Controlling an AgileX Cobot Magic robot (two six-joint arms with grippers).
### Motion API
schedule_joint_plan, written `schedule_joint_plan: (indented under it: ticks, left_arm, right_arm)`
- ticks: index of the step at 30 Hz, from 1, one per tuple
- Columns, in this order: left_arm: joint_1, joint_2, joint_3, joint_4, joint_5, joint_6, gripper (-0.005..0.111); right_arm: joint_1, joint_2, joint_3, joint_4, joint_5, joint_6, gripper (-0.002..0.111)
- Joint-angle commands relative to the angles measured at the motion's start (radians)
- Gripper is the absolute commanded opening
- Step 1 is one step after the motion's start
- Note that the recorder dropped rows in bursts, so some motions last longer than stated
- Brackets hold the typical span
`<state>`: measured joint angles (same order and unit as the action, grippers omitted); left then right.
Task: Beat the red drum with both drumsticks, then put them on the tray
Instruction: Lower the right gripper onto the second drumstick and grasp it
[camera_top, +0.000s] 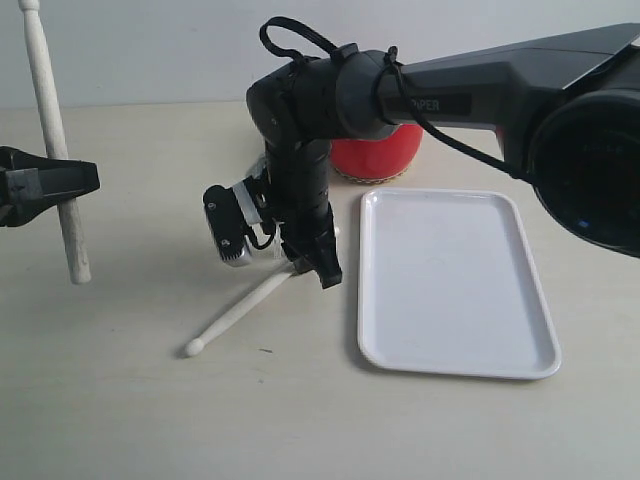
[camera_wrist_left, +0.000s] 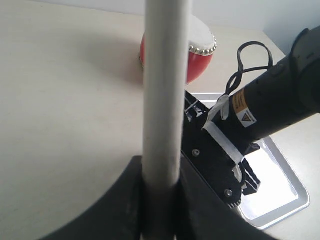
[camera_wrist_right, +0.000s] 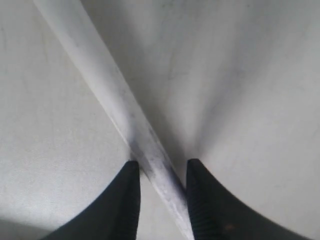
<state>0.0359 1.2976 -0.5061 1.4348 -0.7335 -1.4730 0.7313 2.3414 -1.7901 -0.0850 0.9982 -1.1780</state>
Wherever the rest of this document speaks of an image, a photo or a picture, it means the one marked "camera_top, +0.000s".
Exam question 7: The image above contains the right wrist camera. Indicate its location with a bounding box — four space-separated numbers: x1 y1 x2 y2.
203 155 279 267

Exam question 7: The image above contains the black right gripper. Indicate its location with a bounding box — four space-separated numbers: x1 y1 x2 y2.
266 140 343 289

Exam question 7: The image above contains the white plastic tray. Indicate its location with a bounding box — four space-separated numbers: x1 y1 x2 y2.
357 187 562 381

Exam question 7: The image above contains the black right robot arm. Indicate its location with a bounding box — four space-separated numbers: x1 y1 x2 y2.
246 17 639 288

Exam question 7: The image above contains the white drumstick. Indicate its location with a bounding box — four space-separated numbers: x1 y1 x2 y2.
18 0 92 285
175 246 310 360

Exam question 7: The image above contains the small red drum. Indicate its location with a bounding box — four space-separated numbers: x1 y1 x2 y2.
330 125 423 184

